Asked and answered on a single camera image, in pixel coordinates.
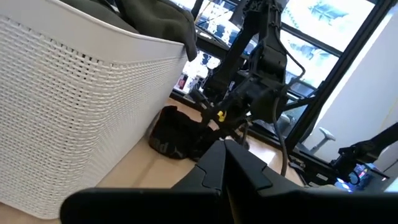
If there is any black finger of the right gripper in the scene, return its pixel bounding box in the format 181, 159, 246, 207
198, 108, 225, 138
188, 88, 216, 110

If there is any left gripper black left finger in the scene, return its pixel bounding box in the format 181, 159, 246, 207
60, 139, 231, 224

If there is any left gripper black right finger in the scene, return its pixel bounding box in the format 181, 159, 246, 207
224, 139, 398, 224

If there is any black garment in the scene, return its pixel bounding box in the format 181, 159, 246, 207
148, 105, 218, 162

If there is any olive green garment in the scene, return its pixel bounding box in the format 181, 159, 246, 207
60, 0, 198, 62

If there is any black metal beam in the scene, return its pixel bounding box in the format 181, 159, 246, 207
285, 0, 396, 152

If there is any white perforated plastic basket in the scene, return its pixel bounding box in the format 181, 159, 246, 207
0, 0, 188, 220

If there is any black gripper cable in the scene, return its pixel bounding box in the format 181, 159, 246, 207
272, 96, 289, 177

